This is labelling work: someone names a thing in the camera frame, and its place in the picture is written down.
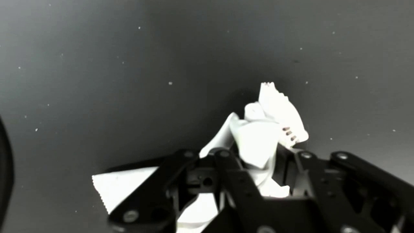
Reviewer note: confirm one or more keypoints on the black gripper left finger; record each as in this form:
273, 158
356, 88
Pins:
156, 204

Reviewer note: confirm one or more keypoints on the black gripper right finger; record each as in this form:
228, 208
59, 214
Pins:
343, 194

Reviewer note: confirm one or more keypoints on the white cloth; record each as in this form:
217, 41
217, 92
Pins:
270, 122

